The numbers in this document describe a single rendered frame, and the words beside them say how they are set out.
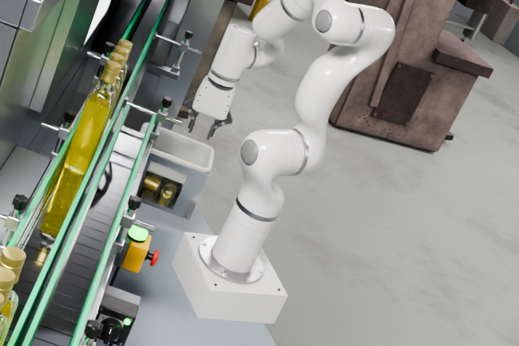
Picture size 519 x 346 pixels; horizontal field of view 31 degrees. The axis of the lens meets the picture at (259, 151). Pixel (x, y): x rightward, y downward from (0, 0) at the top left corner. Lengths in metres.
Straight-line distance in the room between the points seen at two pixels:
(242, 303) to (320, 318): 1.77
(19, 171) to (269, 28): 0.72
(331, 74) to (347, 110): 4.21
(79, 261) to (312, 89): 0.71
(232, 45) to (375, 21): 0.47
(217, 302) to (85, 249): 0.58
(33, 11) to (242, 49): 0.95
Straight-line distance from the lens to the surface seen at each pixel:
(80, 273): 1.90
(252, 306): 2.50
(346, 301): 4.46
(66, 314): 1.77
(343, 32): 2.12
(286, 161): 2.30
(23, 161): 2.21
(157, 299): 2.46
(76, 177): 2.22
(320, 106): 2.25
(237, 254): 2.46
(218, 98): 2.55
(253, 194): 2.36
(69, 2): 2.13
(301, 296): 4.31
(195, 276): 2.49
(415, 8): 6.30
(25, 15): 1.65
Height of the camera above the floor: 2.08
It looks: 22 degrees down
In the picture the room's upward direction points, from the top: 24 degrees clockwise
